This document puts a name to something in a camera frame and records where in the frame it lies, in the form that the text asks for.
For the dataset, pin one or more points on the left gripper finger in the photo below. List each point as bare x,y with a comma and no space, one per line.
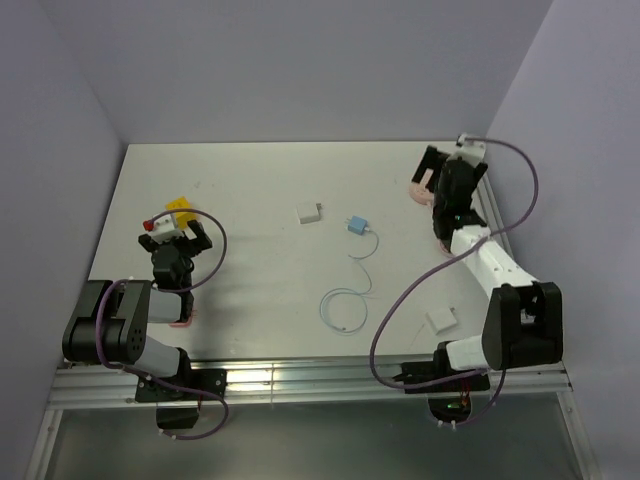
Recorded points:
147,242
201,241

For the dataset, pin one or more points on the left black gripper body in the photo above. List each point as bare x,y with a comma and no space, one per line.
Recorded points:
187,251

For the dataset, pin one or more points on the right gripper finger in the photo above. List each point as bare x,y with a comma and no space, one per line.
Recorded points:
478,172
430,165

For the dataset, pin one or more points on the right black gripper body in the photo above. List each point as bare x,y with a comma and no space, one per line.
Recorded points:
438,196

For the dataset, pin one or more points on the pink round power strip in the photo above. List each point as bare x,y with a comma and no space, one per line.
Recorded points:
422,186

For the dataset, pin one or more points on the blue charger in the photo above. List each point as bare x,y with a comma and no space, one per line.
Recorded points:
357,225

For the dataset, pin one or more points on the white USB charger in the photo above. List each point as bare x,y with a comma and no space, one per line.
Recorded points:
441,320

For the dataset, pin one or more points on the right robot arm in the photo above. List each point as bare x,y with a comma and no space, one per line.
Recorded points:
523,326

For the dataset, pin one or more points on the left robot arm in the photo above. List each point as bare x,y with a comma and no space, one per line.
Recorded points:
109,323

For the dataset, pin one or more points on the pink flat plug adapter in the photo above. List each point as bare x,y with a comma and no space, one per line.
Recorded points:
185,323

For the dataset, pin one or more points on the yellow cube socket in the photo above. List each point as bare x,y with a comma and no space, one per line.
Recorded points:
182,213

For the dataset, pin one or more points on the white charger near centre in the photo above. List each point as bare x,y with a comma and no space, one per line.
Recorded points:
309,212

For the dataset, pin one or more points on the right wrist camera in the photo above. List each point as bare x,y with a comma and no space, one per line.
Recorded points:
470,150

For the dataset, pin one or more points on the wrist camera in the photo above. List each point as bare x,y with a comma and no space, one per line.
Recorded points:
470,150
163,228

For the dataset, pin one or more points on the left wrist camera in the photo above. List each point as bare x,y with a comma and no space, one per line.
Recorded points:
163,228

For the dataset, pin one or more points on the aluminium side rail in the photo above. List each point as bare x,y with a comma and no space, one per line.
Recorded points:
492,213

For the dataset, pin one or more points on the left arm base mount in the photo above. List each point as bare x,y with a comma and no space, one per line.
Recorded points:
180,409

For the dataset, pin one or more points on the aluminium front rail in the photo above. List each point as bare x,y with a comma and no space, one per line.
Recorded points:
281,381

